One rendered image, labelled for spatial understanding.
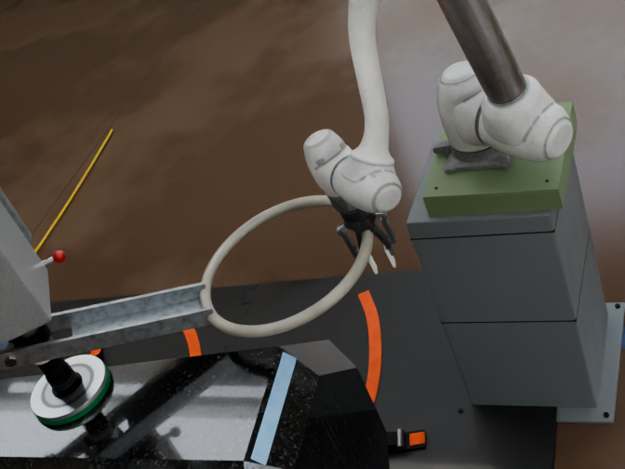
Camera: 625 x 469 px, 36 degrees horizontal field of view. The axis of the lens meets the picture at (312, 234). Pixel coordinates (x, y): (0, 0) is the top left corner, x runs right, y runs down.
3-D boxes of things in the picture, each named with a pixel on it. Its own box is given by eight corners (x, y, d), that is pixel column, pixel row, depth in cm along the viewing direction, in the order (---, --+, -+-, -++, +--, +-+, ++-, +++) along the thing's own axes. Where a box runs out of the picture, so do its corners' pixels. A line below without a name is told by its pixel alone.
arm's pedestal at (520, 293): (480, 307, 348) (421, 127, 301) (625, 304, 326) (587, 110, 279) (454, 419, 314) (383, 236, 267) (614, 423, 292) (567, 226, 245)
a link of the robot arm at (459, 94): (475, 109, 273) (457, 44, 259) (524, 127, 260) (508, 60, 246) (435, 142, 268) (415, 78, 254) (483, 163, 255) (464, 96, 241)
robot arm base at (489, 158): (441, 133, 280) (436, 118, 276) (518, 126, 270) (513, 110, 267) (430, 175, 268) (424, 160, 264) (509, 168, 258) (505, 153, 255)
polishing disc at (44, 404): (28, 432, 246) (26, 428, 245) (36, 373, 263) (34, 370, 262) (105, 404, 244) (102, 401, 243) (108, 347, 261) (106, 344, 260)
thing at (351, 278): (221, 372, 232) (216, 364, 230) (189, 260, 272) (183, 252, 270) (402, 274, 231) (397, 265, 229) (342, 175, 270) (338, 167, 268)
